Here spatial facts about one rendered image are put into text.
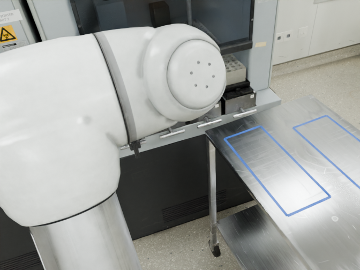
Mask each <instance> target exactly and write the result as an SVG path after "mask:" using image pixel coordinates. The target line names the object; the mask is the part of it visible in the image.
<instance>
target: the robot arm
mask: <svg viewBox="0 0 360 270"><path fill-rule="evenodd" d="M225 88H226V68H225V64H224V61H223V59H222V56H221V54H220V48H219V47H218V45H217V44H216V43H215V42H214V41H213V40H212V39H211V38H210V37H209V36H208V35H207V34H205V33H204V32H202V31H201V30H199V29H197V28H195V27H192V26H190V25H186V24H171V25H165V26H161V27H158V28H153V27H134V28H123V29H113V30H109V31H102V32H97V33H92V34H86V35H81V36H68V37H59V38H56V39H52V40H47V41H43V42H39V43H35V44H30V45H28V46H24V47H20V48H17V49H13V50H9V51H6V52H3V53H0V207H1V208H2V209H3V210H4V212H5V213H6V214H7V216H8V217H10V218H11V219H12V220H13V221H15V222H17V223H18V224H20V225H21V226H26V227H28V226H29V232H30V234H31V237H32V239H33V242H34V244H35V247H36V250H37V252H38V254H39V257H40V260H41V262H42V265H43V268H44V270H142V268H141V265H140V262H139V259H138V256H137V253H136V250H135V247H134V245H133V241H132V238H131V235H130V232H129V229H128V226H127V224H126V220H125V218H124V215H123V212H122V209H121V206H120V203H119V200H118V197H117V194H116V189H117V188H118V183H119V178H120V174H121V170H120V165H119V149H118V147H119V146H123V145H126V144H129V147H130V150H131V151H134V154H135V156H136V159H137V158H140V154H139V148H141V144H140V140H142V139H145V137H146V136H149V135H151V134H154V133H156V132H159V131H161V130H164V129H166V128H169V127H171V126H173V125H175V124H176V123H177V122H187V121H191V120H193V119H196V118H198V117H200V116H202V115H203V114H205V113H207V112H208V111H209V110H211V109H212V108H213V107H214V106H215V105H216V104H217V102H218V101H219V99H220V98H221V96H222V95H223V93H224V90H225Z"/></svg>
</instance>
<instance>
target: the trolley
mask: <svg viewBox="0 0 360 270"><path fill-rule="evenodd" d="M205 135H206V147H207V173H208V199H209V225H210V240H209V241H208V243H209V247H210V250H211V252H212V254H213V255H214V257H216V258H217V257H219V256H220V255H221V252H220V249H219V241H218V239H217V236H216V228H217V229H218V231H219V232H220V234H221V236H222V237H223V239H224V241H225V243H226V244H227V246H228V248H229V249H230V251H231V252H232V254H233V256H234V258H235V259H236V261H237V263H238V264H239V266H240V268H241V269H242V270H360V130H359V129H357V128H356V127H354V126H353V125H352V124H350V123H349V122H348V121H347V120H345V119H344V118H342V117H341V116H340V115H338V114H337V113H336V112H334V111H333V110H332V109H330V108H329V107H328V106H326V105H325V104H323V103H322V102H321V101H319V100H318V99H317V98H315V97H314V96H313V95H311V94H310V95H307V96H304V97H301V98H299V99H295V100H292V101H290V102H287V103H284V104H281V105H278V106H276V107H273V108H269V109H266V110H264V111H261V112H258V113H255V114H252V115H249V116H246V117H243V118H240V119H237V120H235V121H232V122H229V123H226V124H223V125H220V126H217V127H214V128H212V129H209V130H206V131H205ZM215 149H216V150H217V151H218V153H219V154H220V155H221V156H222V158H223V159H224V160H225V162H226V163H227V165H228V166H229V167H230V169H231V170H232V171H233V172H234V174H235V175H236V176H237V178H238V179H239V180H240V182H241V183H242V184H243V185H244V187H245V188H246V189H247V191H248V192H249V194H250V195H251V196H252V198H253V199H254V200H255V202H256V203H257V204H256V205H254V206H251V207H249V208H247V209H244V210H242V211H240V212H237V213H235V214H233V215H230V216H228V217H225V218H223V219H221V220H218V221H216V173H215Z"/></svg>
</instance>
